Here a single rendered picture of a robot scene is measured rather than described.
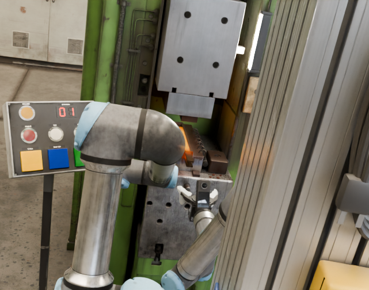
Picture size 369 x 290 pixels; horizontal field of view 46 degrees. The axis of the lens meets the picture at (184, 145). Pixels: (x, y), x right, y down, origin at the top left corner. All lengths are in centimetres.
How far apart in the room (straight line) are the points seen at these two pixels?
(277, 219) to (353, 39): 21
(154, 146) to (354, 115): 56
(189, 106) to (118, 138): 95
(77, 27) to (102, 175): 617
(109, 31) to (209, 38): 43
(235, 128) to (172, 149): 113
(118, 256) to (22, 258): 73
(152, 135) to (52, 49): 626
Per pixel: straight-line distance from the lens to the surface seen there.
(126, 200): 220
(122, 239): 232
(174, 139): 98
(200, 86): 185
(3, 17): 719
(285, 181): 49
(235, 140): 212
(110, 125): 95
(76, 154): 176
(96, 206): 100
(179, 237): 209
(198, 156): 196
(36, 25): 713
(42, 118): 175
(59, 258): 288
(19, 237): 306
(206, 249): 124
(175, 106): 186
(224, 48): 183
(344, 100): 47
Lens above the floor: 175
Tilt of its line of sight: 22 degrees down
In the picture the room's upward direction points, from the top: 10 degrees clockwise
